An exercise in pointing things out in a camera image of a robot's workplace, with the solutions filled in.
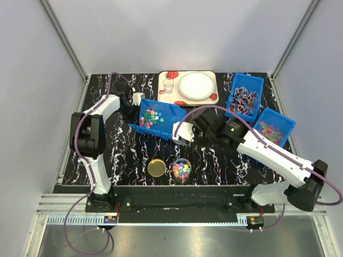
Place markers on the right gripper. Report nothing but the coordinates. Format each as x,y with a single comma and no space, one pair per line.
196,130

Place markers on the scooped star candies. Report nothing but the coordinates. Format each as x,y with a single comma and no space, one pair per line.
182,169

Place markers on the aluminium corner post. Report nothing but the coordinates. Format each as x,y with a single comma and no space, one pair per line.
63,38
311,9

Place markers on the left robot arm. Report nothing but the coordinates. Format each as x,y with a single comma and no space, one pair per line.
88,139

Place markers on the right aluminium corner post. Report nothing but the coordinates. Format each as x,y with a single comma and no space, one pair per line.
311,9

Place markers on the strawberry pattern tray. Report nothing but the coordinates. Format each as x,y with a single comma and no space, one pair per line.
176,97

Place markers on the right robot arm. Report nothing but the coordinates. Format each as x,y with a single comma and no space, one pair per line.
302,179

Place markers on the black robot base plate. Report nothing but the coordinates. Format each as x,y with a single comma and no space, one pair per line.
231,198

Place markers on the blue bin of star candies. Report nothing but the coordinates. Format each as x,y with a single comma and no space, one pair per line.
157,118

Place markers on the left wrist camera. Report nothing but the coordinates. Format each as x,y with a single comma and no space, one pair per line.
137,97

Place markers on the gold jar lid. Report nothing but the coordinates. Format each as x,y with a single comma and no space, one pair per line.
156,168

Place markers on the blue bin of gummy candies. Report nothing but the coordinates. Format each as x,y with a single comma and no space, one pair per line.
274,126

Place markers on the white plate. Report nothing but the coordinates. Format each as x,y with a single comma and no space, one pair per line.
196,86

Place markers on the clear drinking glass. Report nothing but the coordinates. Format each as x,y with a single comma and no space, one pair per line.
168,85

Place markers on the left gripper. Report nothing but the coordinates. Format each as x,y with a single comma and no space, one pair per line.
135,118

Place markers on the blue bin of lollipops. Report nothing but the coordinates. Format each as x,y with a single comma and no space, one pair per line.
246,96

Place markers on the clear plastic jar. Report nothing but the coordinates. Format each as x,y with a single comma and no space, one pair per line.
180,181

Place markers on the aluminium front rail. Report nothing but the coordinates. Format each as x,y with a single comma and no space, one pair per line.
60,210

